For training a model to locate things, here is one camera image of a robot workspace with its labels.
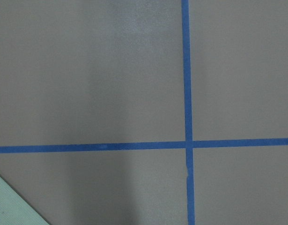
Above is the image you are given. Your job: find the sage green long-sleeve shirt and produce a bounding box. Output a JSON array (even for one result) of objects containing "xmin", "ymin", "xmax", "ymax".
[{"xmin": 0, "ymin": 177, "xmax": 48, "ymax": 225}]

